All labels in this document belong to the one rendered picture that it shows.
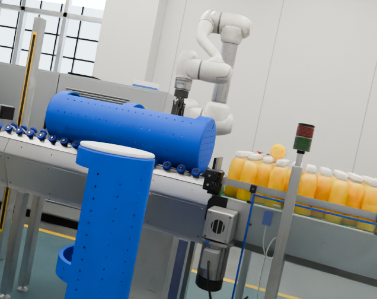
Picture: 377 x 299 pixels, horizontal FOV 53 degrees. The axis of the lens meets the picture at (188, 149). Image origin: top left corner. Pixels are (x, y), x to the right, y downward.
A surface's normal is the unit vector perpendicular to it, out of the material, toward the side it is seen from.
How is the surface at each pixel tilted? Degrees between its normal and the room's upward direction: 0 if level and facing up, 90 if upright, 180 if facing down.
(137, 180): 90
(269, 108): 90
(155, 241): 90
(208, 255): 90
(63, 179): 110
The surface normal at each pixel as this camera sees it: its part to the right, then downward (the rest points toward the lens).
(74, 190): -0.35, 0.32
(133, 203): 0.72, 0.18
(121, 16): -0.19, 0.01
